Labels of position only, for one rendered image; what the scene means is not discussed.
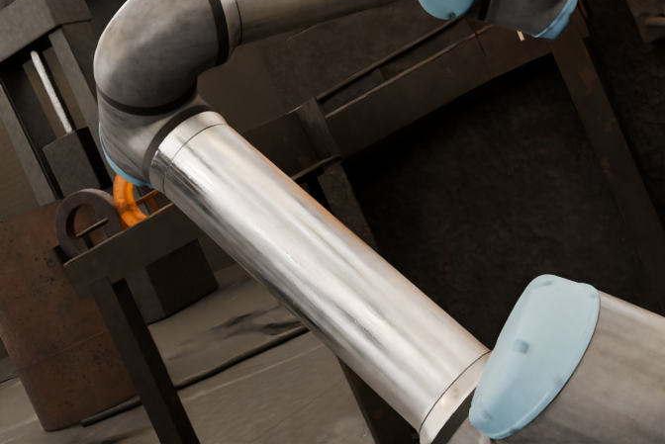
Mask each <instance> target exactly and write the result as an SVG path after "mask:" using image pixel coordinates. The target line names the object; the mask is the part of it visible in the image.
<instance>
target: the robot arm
mask: <svg viewBox="0 0 665 444"><path fill-rule="evenodd" d="M397 1H400V0H128V1H127V2H126V3H125V4H124V5H123V6H122V7H121V9H120V10H119V11H118V13H117V14H116V15H115V16H114V18H113V19H112V20H111V22H110V23H109V24H108V26H107V28H106V30H105V31H104V33H103V35H102V37H101V38H100V41H99V43H98V46H97V49H96V52H95V58H94V77H95V81H96V89H97V99H98V109H99V118H100V122H99V136H100V140H101V144H102V147H103V149H104V153H105V155H106V158H107V160H108V162H109V164H110V166H111V167H112V168H113V169H114V171H115V172H116V173H117V174H118V175H119V176H121V177H122V178H123V179H125V180H126V181H128V182H130V183H132V184H135V185H137V186H140V187H141V186H142V185H147V186H148V187H149V188H153V189H155V190H157V191H158V192H161V193H163V194H164V195H165V196H166V197H167V198H168V199H169V200H171V201H172V202H173V203H174V204H175V205H176V206H177V207H178V208H179V209H180V210H181V211H182V212H183V213H184V214H185V215H187V216H188V217H189V218H190V219H191V220H192V221H193V222H194V223H195V224H196V225H197V226H198V227H200V228H202V229H203V230H204V231H205V232H206V233H207V234H208V235H209V236H210V237H211V238H212V239H213V240H214V241H215V242H216V243H218V244H219V245H220V246H221V247H222V248H223V249H224V250H225V251H226V252H227V253H228V254H229V255H230V256H231V257H232V258H233V259H234V260H235V261H236V262H237V263H238V264H239V265H240V266H241V267H242V268H243V269H244V270H245V271H246V272H248V273H249V274H250V275H251V276H252V277H253V278H254V279H255V280H256V281H257V282H258V283H259V284H260V285H261V286H263V287H264V288H265V289H266V290H267V291H268V292H269V293H270V294H271V295H272V296H273V297H274V298H275V299H276V300H277V301H279V302H280V303H281V304H282V305H283V306H284V307H285V308H286V309H287V310H288V311H289V312H290V313H291V314H293V315H294V316H295V317H297V318H298V319H299V320H300V321H301V322H302V323H303V324H304V325H305V326H306V327H307V328H309V329H310V330H311V331H312V332H313V333H314V334H315V335H316V336H317V337H318V338H319V339H320V340H321V341H322V342H323V343H325V344H326V346H327V347H328V348H329V349H330V350H331V351H332V352H333V353H334V354H335V355H336V356H337V357H339V358H340V359H341V360H342V361H343V362H344V363H345V364H346V365H347V366H348V367H349V368H350V369H351V370H352V371H353V372H355V373H356V374H357V375H358V376H359V377H360V378H361V379H362V380H363V381H364V382H365V383H366V384H367V385H368V386H370V387H371V388H372V389H373V390H374V391H375V392H376V393H377V394H378V395H379V396H380V397H381V398H382V399H383V400H385V401H386V402H387V403H388V404H389V405H391V406H392V407H393V408H394V409H395V410H396V411H397V412H398V413H399V414H401V415H402V416H403V417H404V418H405V419H406V420H407V421H408V422H409V423H410V424H411V425H412V426H413V427H414V428H416V429H417V431H418V433H419V434H420V442H421V444H665V317H664V316H661V315H659V314H656V313H654V312H651V311H648V310H645V309H643V308H640V307H638V306H635V305H633V304H630V303H628V302H626V301H623V300H621V299H618V298H616V297H613V296H611V295H608V294H606V293H604V292H601V291H599V290H596V289H595V288H594V287H593V286H591V285H588V284H585V283H576V282H573V281H570V280H567V279H563V278H560V277H557V276H554V275H541V276H539V277H537V278H535V279H534V280H532V281H531V282H530V283H529V285H528V286H527V287H526V289H525V290H524V292H523V293H522V295H521V297H520V298H519V300H518V302H517V303H516V305H515V307H514V309H513V311H512V312H511V314H510V316H509V318H508V320H507V322H506V324H505V326H504V328H503V330H502V332H501V334H500V336H499V338H498V341H497V344H496V346H495V348H494V350H493V351H491V350H489V349H488V348H487V347H486V346H484V345H483V344H482V343H481V342H480V341H479V340H477V339H476V338H475V337H474V336H473V335H472V334H470V333H469V332H468V331H467V330H466V329H465V328H463V327H462V326H461V325H460V324H459V323H458V322H457V321H455V320H454V319H453V318H452V317H451V316H450V315H448V314H447V313H446V312H445V311H444V310H442V309H441V308H440V307H439V306H438V305H437V304H436V303H434V302H433V301H432V300H431V299H430V298H429V297H427V296H426V295H425V294H424V293H423V292H422V291H420V290H419V289H418V288H417V287H416V286H415V285H413V284H412V283H411V282H410V281H409V280H408V279H407V278H405V277H404V276H403V275H402V274H401V273H400V272H398V271H397V270H396V269H395V268H394V267H393V266H391V265H390V264H389V263H388V262H387V261H386V260H385V259H383V258H382V257H381V256H380V255H379V254H378V253H376V252H375V251H374V250H373V249H372V248H371V247H369V246H368V245H367V244H366V243H365V242H364V241H362V240H361V239H360V238H359V237H358V236H357V235H356V234H354V233H353V232H352V231H351V230H350V229H349V228H347V227H346V226H345V225H344V224H343V223H342V222H340V221H339V220H338V219H337V218H336V217H335V216H333V215H332V214H331V213H330V212H329V211H328V210H326V209H325V208H324V207H323V206H322V205H321V204H319V203H318V202H317V201H316V200H315V199H314V198H312V197H311V196H310V195H309V194H308V193H307V192H306V191H304V190H303V189H302V188H301V187H300V186H299V185H297V184H296V183H295V182H294V181H293V180H292V179H290V178H289V177H288V176H287V175H286V174H285V173H284V172H282V171H281V170H280V169H279V168H278V167H277V166H275V165H274V164H273V163H272V162H271V161H270V160H268V159H267V158H266V157H265V156H264V155H263V154H261V153H260V152H259V151H258V150H257V149H256V148H255V147H253V146H252V145H251V144H250V143H249V142H248V141H246V140H245V139H244V138H243V137H242V136H241V135H239V134H238V133H237V132H236V131H235V130H234V129H232V128H231V127H230V126H229V125H228V124H227V123H226V121H225V119H224V118H223V117H222V116H221V115H220V114H218V113H217V112H216V111H215V110H214V109H213V108H212V107H211V106H209V105H208V104H207V103H206V102H205V101H204V100H203V99H201V97H200V96H199V94H198V76H199V75H201V74H202V73H203V72H204V71H206V70H208V69H210V68H212V67H215V66H219V65H222V64H225V63H227V62H228V61H229V59H230V58H231V56H232V54H233V52H234V50H235V48H236V47H237V46H239V45H243V44H249V43H252V42H256V41H260V40H263V39H267V38H270V37H274V36H277V35H281V34H284V33H288V32H291V31H295V30H299V29H302V28H306V27H309V26H313V25H315V24H319V23H322V22H326V21H329V20H333V19H337V18H340V17H344V16H347V15H351V14H354V13H358V12H361V11H365V10H368V9H372V8H376V7H379V6H383V5H386V4H390V3H393V2H397ZM419 1H420V3H421V5H422V6H423V7H424V9H425V10H426V11H427V12H429V13H430V14H431V15H433V16H435V17H437V18H440V19H443V20H454V19H459V18H462V17H467V18H471V19H475V20H478V21H482V22H485V23H489V24H493V25H496V26H500V27H504V28H507V29H511V30H515V31H519V32H522V33H526V34H530V35H532V36H533V37H535V38H538V37H541V38H546V39H550V40H555V39H558V38H559V37H560V36H561V35H562V34H563V33H564V31H565V29H566V28H567V26H568V24H569V21H570V19H571V15H572V14H573V12H574V9H575V7H576V4H577V1H578V0H419Z"/></svg>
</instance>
